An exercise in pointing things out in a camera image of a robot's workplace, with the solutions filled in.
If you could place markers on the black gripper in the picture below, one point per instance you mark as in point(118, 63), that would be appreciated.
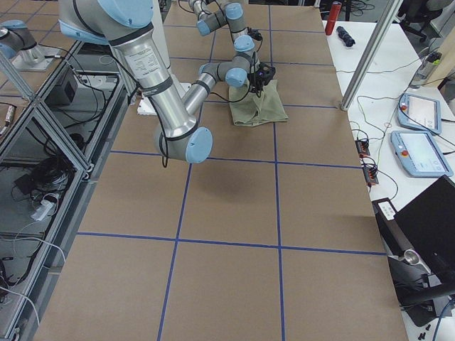
point(257, 82)

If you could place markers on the olive green long-sleeve shirt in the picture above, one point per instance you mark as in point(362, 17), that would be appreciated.
point(252, 110)

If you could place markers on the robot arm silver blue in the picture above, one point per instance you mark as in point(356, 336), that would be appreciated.
point(127, 27)
point(211, 16)

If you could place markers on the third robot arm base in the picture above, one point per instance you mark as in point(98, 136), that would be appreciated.
point(19, 45)

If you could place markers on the folded dark blue umbrella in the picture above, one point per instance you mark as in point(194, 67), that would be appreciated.
point(345, 36)

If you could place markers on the red cylinder tube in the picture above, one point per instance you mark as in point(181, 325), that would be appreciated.
point(332, 17)

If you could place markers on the orange black connector module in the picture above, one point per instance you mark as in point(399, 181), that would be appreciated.
point(362, 146)

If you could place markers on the far blue teach pendant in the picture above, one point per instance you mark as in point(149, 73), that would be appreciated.
point(417, 112)

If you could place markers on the blue teach pendant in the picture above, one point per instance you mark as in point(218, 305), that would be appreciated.
point(417, 112)
point(419, 155)

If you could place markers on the near blue teach pendant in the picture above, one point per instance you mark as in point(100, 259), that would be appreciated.
point(419, 155)

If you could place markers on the black power adapter box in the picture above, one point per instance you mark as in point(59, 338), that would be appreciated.
point(63, 92)

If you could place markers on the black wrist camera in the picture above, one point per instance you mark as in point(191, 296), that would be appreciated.
point(264, 74)
point(254, 34)

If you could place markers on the aluminium frame post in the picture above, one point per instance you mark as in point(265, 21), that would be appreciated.
point(378, 34)

